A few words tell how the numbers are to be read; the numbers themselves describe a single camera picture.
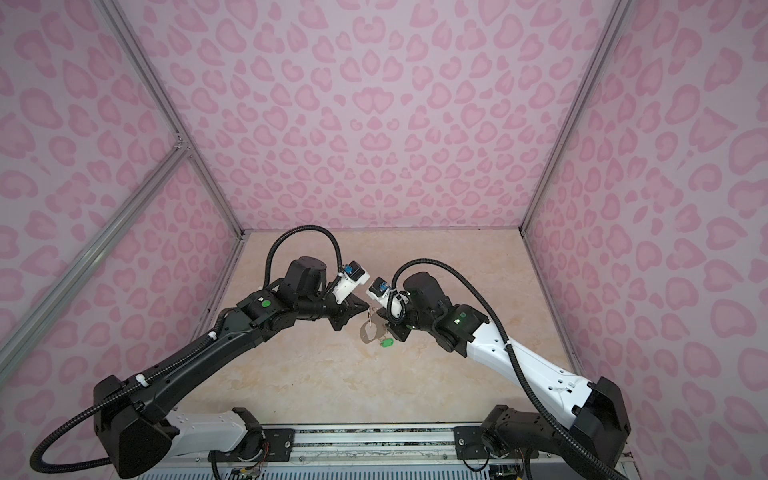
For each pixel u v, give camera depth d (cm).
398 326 64
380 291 62
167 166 85
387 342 88
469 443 74
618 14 69
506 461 71
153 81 79
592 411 40
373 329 80
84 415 37
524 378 42
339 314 64
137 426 38
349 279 63
